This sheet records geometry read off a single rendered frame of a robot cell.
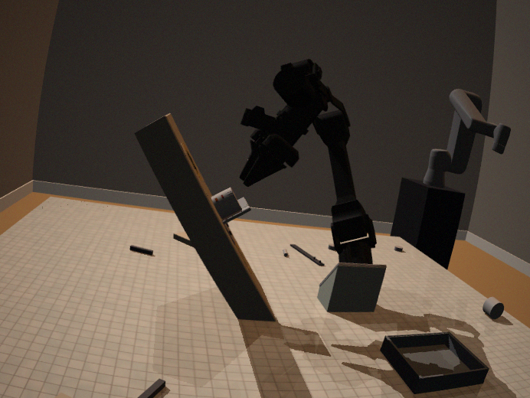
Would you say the beige cylinder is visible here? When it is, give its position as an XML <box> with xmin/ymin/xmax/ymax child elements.
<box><xmin>211</xmin><ymin>187</ymin><xmax>241</xmax><ymax>219</ymax></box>

